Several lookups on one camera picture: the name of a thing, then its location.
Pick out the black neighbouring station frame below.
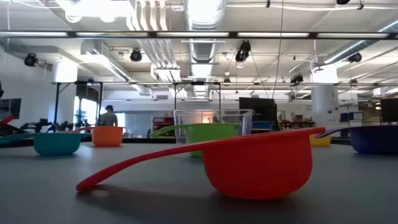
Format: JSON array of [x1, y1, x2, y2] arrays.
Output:
[[52, 80, 104, 125]]

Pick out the small yellow measuring cup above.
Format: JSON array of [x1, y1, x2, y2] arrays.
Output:
[[309, 134, 331, 147]]

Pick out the large red measuring cup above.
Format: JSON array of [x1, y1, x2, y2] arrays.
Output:
[[75, 126, 326, 200]]

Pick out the turquoise blue measuring cup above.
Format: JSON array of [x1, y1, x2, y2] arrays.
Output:
[[0, 132, 82, 156]]

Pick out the black neighbouring robot arms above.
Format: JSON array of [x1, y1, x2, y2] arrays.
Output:
[[19, 118, 75, 133]]

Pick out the orange measuring cup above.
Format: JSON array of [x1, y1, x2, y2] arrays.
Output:
[[73, 125, 124, 147]]

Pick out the white round column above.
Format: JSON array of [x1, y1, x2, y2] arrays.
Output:
[[312, 63, 340, 129]]

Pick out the black computer monitor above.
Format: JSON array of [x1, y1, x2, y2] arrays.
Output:
[[379, 98, 398, 124], [238, 97, 278, 131]]

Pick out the clear plastic basket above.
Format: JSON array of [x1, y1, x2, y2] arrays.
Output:
[[173, 109, 255, 146]]

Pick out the green measuring cup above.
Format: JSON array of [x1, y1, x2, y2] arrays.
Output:
[[150, 123, 240, 158]]

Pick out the person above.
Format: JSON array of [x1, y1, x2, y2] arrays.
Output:
[[98, 105, 119, 127]]

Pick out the purple measuring cup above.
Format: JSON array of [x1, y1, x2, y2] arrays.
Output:
[[315, 124, 398, 156]]

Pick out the black aluminium rig frame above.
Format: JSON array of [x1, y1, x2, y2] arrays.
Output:
[[0, 30, 398, 40]]

